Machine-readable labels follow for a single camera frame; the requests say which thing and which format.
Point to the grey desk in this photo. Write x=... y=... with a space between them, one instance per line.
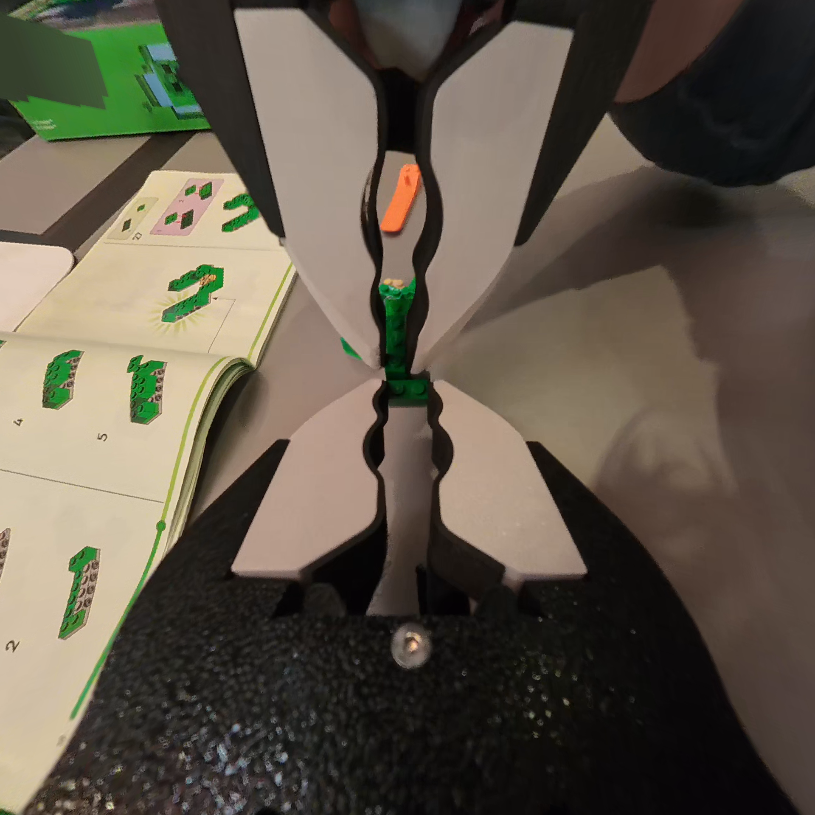
x=637 y=382

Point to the green grey brick assembly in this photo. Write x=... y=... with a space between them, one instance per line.
x=396 y=325

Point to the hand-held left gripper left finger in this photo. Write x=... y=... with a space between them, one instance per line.
x=312 y=503

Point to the green cardboard box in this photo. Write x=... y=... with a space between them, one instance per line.
x=124 y=76

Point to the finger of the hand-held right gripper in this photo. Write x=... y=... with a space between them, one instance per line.
x=312 y=165
x=490 y=172

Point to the white tray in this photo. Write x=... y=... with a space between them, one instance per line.
x=32 y=280

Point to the brick instruction booklet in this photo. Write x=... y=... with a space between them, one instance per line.
x=95 y=407

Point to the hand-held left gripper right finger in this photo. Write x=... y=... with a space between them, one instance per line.
x=503 y=509

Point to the orange brick separator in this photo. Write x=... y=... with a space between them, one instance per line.
x=398 y=204

